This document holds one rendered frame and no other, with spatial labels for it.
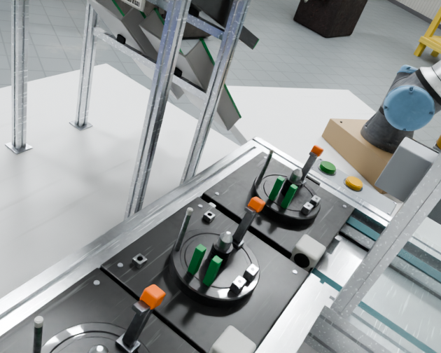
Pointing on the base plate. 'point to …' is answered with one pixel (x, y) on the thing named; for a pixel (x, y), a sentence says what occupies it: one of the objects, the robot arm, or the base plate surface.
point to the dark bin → (213, 15)
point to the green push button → (327, 167)
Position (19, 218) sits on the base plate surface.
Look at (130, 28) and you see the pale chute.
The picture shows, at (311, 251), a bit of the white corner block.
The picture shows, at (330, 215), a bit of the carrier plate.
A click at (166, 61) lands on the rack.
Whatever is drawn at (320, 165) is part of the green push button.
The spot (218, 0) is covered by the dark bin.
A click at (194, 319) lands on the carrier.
